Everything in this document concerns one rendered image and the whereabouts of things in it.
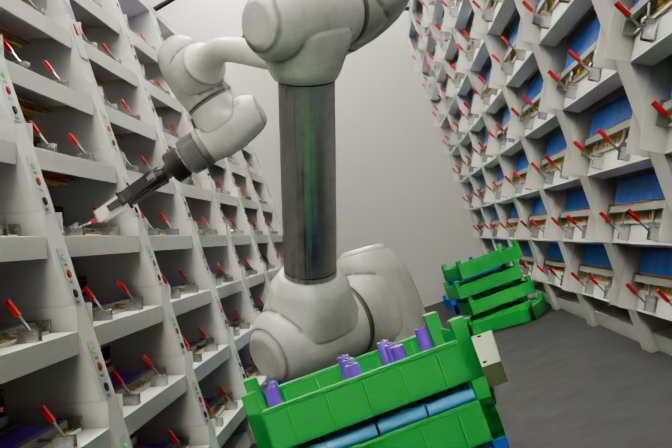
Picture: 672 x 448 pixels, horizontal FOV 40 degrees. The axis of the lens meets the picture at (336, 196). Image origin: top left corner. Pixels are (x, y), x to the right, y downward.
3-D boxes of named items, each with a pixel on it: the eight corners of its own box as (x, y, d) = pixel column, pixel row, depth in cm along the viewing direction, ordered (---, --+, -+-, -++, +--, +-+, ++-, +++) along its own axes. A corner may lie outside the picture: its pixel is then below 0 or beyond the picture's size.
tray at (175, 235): (193, 248, 326) (190, 208, 327) (148, 251, 266) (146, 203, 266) (136, 252, 327) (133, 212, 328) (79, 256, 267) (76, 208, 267)
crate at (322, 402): (452, 361, 139) (434, 310, 139) (485, 375, 119) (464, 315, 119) (260, 432, 135) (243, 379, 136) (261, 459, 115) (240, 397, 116)
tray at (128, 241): (140, 251, 256) (138, 217, 257) (64, 257, 196) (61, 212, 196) (68, 257, 257) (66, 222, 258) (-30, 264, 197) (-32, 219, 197)
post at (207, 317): (265, 435, 332) (104, -39, 342) (262, 440, 322) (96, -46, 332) (213, 453, 332) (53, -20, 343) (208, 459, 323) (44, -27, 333)
